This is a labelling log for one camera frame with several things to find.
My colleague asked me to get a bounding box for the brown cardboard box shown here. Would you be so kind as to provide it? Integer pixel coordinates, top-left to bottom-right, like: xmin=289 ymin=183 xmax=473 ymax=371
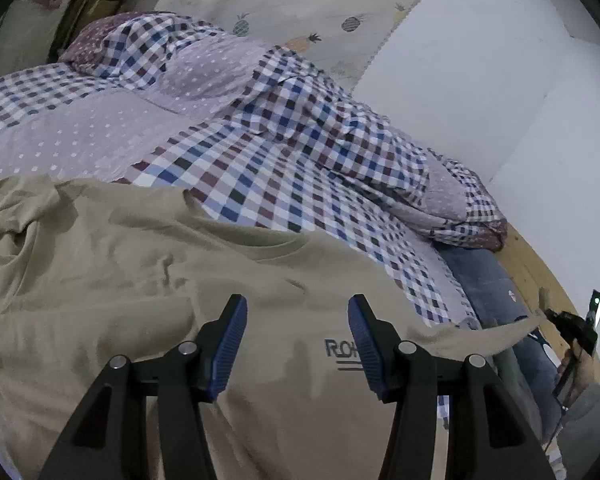
xmin=50 ymin=0 xmax=156 ymax=63

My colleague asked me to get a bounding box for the person's right hand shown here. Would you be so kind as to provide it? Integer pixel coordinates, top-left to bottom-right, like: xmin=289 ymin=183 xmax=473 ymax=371
xmin=557 ymin=347 xmax=598 ymax=406

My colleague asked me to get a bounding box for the checkered dotted quilt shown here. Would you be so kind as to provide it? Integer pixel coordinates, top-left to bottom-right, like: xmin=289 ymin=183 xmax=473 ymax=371
xmin=62 ymin=10 xmax=508 ymax=256

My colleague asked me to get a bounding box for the navy printed blanket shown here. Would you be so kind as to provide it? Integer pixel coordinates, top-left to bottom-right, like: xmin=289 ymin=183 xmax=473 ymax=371
xmin=435 ymin=240 xmax=566 ymax=441

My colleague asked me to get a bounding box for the pineapple print wall cloth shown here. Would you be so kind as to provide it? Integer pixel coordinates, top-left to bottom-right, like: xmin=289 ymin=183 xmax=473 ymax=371
xmin=150 ymin=0 xmax=461 ymax=93

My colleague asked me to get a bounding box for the checkered bed sheet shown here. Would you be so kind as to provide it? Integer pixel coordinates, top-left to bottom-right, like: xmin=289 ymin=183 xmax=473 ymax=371
xmin=0 ymin=62 xmax=481 ymax=331

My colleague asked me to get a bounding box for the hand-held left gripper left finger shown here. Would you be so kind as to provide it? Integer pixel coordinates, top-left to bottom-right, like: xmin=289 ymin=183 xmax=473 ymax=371
xmin=37 ymin=294 xmax=248 ymax=480

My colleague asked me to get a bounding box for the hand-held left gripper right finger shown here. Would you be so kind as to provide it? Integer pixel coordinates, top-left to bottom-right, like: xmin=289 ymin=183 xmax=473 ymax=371
xmin=347 ymin=294 xmax=556 ymax=480

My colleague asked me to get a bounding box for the wooden bed frame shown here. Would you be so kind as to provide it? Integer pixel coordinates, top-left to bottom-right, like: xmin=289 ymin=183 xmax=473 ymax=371
xmin=495 ymin=222 xmax=600 ymax=386

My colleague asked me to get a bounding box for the khaki t-shirt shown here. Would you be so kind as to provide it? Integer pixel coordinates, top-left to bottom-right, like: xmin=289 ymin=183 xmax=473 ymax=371
xmin=0 ymin=174 xmax=548 ymax=480

